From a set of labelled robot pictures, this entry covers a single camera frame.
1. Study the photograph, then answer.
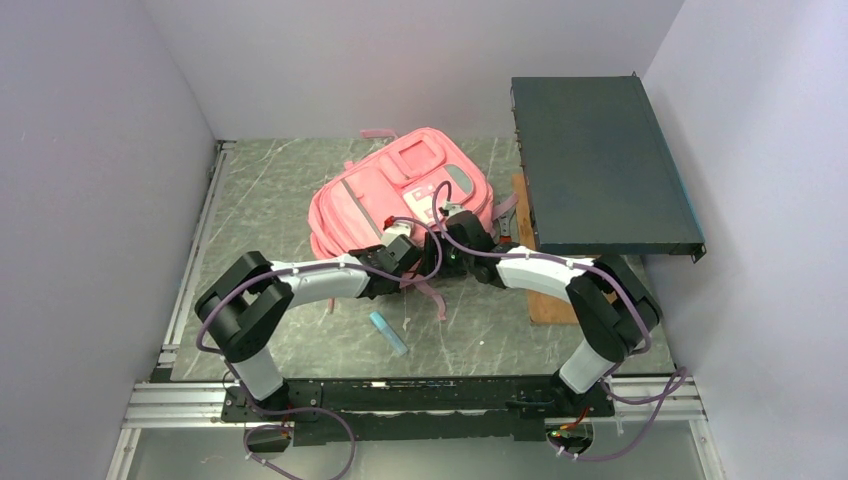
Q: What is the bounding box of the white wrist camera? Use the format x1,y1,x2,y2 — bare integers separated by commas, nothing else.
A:
380,217,414,246
439,201,466,219

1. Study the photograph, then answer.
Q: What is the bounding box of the dark green metal box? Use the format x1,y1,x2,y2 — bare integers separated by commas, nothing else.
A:
510,74,706,261

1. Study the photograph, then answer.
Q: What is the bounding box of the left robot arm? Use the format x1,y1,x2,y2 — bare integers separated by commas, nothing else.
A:
194,235,422,420

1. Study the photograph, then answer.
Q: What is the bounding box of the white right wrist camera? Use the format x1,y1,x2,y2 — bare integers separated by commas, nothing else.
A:
439,201,466,219

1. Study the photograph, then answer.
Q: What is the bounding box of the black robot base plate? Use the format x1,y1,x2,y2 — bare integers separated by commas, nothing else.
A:
221,375,615,446

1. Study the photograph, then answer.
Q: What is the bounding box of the pink student backpack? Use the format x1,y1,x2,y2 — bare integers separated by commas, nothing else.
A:
307,127,521,324

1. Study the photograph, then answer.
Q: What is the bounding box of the wooden board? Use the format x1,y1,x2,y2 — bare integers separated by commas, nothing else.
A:
511,173,578,325

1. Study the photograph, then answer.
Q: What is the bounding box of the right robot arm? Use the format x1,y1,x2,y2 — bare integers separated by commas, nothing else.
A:
437,210,661,415

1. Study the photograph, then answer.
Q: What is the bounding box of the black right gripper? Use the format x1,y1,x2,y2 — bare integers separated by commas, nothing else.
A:
417,231,473,279

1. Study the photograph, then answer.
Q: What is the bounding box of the light blue eraser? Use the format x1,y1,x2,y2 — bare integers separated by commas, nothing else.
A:
369,311,409,356

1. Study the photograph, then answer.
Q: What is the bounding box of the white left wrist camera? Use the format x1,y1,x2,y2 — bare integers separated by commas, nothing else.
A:
380,217,414,246

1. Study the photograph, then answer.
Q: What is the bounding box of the red handled wrench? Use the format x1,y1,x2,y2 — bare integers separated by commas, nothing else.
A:
493,207,515,243

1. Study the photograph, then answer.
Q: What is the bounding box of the aluminium frame rail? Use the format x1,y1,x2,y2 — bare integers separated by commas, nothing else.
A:
107,375,726,479

